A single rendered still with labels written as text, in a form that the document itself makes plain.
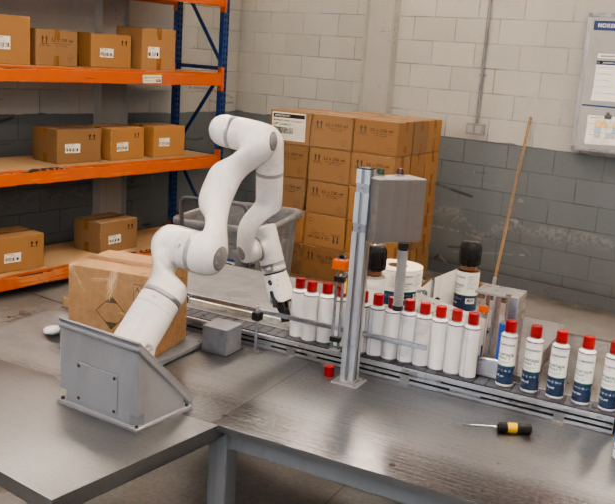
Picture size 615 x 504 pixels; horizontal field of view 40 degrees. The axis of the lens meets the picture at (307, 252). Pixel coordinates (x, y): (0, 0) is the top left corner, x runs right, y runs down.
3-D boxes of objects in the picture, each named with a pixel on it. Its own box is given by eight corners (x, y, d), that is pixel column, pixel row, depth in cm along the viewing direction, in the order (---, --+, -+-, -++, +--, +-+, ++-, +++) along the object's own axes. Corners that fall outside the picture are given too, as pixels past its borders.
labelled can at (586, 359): (590, 402, 248) (600, 335, 243) (587, 408, 243) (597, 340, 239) (572, 398, 250) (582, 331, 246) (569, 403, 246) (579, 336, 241)
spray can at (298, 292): (307, 335, 289) (311, 277, 285) (299, 339, 285) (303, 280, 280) (294, 332, 292) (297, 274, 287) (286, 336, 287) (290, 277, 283)
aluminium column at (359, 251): (358, 380, 266) (376, 167, 251) (352, 385, 262) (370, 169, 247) (345, 377, 268) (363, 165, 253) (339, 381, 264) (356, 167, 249)
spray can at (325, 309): (329, 339, 287) (333, 280, 283) (333, 344, 282) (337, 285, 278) (314, 339, 286) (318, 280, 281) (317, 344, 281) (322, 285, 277)
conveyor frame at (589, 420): (619, 422, 248) (622, 406, 247) (613, 435, 238) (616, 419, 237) (162, 312, 320) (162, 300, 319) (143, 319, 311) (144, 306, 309)
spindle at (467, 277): (478, 314, 324) (486, 241, 318) (471, 319, 317) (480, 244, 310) (455, 309, 328) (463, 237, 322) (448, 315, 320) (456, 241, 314)
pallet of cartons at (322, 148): (432, 291, 696) (450, 120, 664) (389, 313, 626) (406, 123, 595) (306, 264, 754) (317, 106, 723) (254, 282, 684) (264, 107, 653)
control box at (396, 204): (421, 241, 256) (427, 179, 252) (373, 243, 249) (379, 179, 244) (402, 234, 265) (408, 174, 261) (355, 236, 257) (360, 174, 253)
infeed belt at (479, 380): (619, 420, 247) (621, 407, 246) (614, 430, 239) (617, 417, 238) (160, 310, 319) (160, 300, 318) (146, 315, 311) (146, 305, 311)
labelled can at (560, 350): (564, 396, 251) (574, 330, 247) (561, 401, 247) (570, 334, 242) (546, 392, 254) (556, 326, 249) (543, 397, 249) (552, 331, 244)
